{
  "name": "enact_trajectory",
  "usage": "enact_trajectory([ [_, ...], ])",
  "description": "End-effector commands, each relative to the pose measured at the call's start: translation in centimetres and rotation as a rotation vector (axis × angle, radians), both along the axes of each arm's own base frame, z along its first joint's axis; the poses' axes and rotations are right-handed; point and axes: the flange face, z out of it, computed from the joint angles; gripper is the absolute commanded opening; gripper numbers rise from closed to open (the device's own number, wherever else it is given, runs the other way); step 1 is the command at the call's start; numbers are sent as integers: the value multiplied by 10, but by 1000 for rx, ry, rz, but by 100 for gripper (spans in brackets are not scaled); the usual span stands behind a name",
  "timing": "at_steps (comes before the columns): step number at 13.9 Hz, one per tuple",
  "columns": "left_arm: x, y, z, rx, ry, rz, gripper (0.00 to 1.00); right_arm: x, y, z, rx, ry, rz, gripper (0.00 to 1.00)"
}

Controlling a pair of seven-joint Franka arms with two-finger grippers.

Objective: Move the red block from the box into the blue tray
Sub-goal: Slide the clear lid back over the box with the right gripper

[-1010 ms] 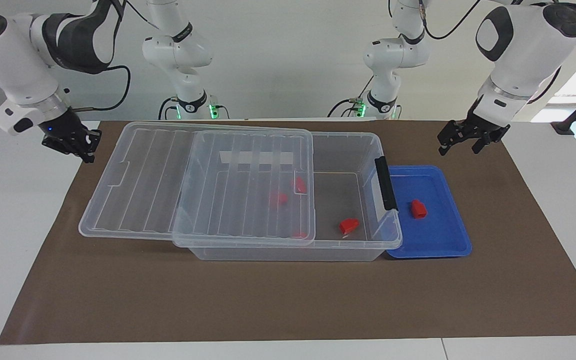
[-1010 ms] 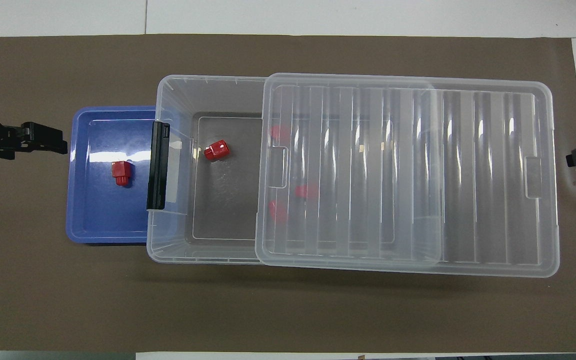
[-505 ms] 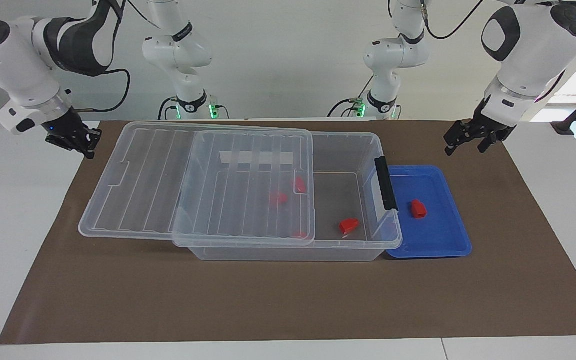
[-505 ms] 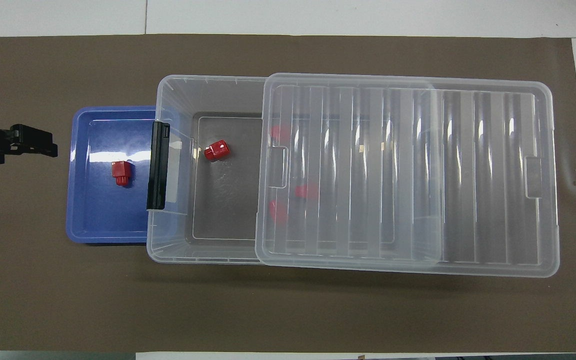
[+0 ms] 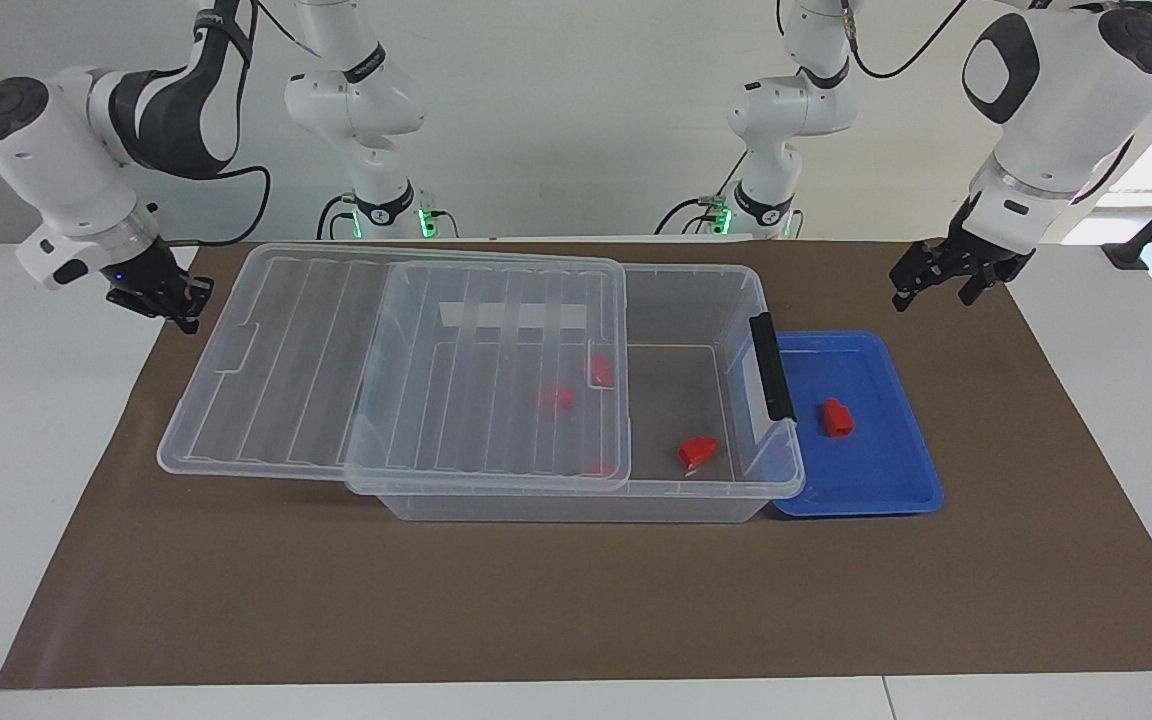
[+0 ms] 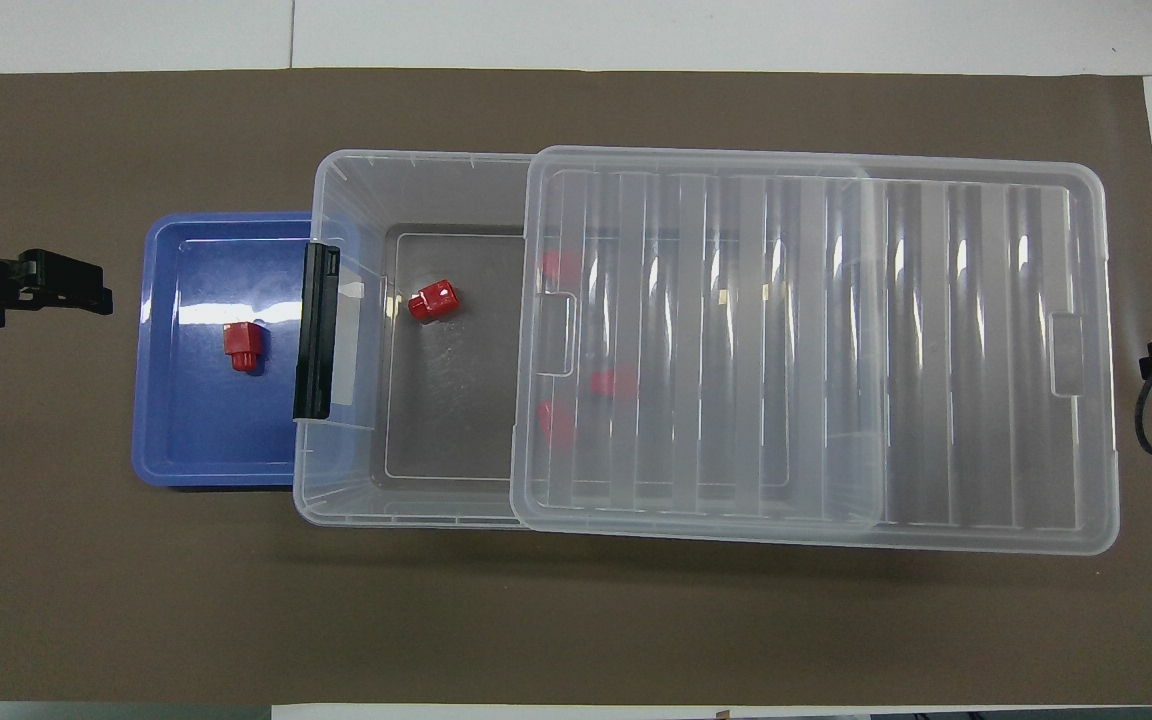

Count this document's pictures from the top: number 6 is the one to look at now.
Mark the red block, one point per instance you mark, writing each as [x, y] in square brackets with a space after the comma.
[433, 300]
[561, 265]
[616, 382]
[556, 425]
[241, 345]

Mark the clear plastic box lid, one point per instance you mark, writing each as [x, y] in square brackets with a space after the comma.
[936, 350]

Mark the blue plastic tray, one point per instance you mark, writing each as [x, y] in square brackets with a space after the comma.
[196, 420]

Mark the clear plastic storage box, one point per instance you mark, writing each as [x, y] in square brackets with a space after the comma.
[436, 190]

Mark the brown table mat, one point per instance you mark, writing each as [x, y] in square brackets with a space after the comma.
[636, 620]

